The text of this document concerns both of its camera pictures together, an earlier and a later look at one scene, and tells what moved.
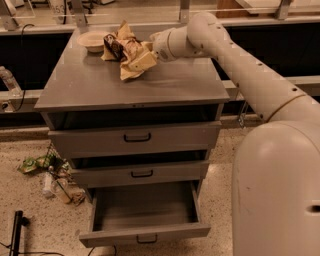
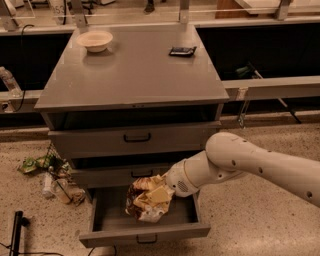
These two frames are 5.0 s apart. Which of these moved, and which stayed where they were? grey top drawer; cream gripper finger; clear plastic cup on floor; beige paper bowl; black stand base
Moved: cream gripper finger
Stayed: clear plastic cup on floor; black stand base; beige paper bowl; grey top drawer
